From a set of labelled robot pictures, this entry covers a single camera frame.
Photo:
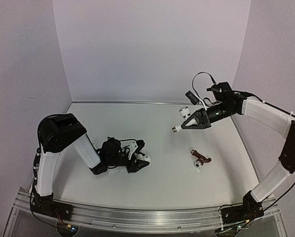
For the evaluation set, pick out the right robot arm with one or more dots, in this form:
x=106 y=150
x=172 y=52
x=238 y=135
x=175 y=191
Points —
x=230 y=102

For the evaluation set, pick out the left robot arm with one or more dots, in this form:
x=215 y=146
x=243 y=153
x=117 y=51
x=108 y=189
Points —
x=57 y=132

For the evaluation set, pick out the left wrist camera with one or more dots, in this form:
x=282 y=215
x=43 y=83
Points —
x=131 y=147

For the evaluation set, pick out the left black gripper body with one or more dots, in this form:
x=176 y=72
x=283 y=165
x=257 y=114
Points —
x=113 y=161

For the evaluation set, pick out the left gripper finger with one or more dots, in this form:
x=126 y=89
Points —
x=135 y=166
x=139 y=146

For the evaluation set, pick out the white faucet chrome knob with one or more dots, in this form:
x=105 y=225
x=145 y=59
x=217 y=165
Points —
x=183 y=118

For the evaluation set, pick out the white elbow fitting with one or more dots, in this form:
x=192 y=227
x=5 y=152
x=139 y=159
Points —
x=142 y=157

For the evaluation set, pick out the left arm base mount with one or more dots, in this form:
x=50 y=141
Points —
x=47 y=206

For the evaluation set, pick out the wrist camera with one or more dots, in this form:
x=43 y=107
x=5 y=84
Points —
x=195 y=100
x=131 y=147

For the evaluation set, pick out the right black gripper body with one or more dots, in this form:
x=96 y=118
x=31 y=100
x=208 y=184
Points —
x=205 y=119

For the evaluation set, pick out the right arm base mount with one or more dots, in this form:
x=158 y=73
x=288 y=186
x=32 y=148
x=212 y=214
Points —
x=248 y=210

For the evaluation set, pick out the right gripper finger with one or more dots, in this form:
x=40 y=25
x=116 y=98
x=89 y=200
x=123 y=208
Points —
x=195 y=126
x=194 y=118

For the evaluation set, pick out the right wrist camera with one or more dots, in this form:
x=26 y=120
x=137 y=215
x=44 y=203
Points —
x=195 y=100

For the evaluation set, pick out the aluminium front rail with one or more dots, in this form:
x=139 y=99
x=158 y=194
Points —
x=73 y=219

